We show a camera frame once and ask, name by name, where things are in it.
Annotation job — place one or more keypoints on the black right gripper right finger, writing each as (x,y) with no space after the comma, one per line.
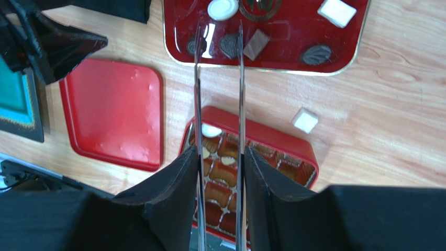
(284,215)

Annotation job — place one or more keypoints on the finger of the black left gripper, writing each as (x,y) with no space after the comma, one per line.
(52,50)

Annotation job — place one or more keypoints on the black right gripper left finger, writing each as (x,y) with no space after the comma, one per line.
(44,210)

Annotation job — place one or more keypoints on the metal serving tongs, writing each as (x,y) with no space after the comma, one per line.
(228,124)

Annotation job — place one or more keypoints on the red tin lid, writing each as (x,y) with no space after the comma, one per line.
(114,113)

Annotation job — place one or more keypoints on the white round chocolate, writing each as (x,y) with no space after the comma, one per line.
(210,131)
(221,10)

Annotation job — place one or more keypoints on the white square chocolate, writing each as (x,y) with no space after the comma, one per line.
(305,120)
(337,12)

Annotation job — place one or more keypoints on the red chocolate box with tray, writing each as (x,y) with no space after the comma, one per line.
(292,156)

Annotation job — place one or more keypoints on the red chocolate serving tray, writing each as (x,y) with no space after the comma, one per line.
(293,27)

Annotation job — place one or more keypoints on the dark swirl chocolate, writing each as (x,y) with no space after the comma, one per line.
(191,46)

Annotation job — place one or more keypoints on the dark leaf chocolate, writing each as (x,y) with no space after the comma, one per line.
(316,55)

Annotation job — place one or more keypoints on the brown rectangular chocolate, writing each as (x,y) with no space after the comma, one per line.
(256,44)

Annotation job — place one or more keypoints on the turquoise glazed dark plate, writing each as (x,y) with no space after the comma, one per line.
(20,113)

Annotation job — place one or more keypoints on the black cloth placemat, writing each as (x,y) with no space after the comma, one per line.
(136,10)

